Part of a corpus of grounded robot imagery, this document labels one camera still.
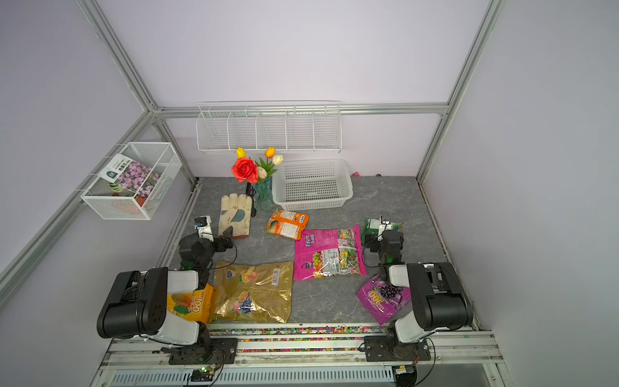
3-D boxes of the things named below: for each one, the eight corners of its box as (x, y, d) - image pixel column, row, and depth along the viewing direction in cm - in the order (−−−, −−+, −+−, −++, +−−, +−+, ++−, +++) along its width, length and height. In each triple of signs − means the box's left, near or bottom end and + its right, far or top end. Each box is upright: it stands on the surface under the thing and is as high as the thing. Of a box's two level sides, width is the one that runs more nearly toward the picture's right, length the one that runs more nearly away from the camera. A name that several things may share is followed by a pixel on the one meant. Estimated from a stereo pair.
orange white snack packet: (265, 232, 103) (264, 228, 101) (275, 211, 111) (274, 207, 108) (301, 241, 101) (301, 237, 98) (309, 218, 108) (309, 214, 106)
